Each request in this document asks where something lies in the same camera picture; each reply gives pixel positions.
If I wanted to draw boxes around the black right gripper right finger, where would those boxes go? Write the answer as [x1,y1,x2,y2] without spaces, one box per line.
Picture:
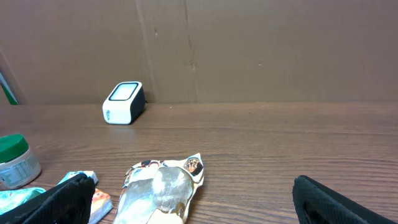
[292,175,396,224]

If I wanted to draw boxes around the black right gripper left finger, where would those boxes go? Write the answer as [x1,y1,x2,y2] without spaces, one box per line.
[1,174,95,224]

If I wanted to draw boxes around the orange Kleenex tissue pack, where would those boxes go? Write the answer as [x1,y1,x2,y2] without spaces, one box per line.
[88,189,113,224]

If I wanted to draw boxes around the teal wet wipes pack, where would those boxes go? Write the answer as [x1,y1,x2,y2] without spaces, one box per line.
[0,187,46,215]

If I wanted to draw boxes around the green lid jar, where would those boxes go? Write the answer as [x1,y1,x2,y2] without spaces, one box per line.
[1,134,41,190]

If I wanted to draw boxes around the brown white snack pouch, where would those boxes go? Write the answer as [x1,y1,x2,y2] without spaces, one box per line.
[113,153,204,224]

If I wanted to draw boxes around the white barcode scanner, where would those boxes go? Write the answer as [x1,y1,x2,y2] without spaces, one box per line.
[102,82,146,125]

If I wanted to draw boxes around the green white striped object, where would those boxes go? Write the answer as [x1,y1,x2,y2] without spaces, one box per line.
[0,73,18,105]

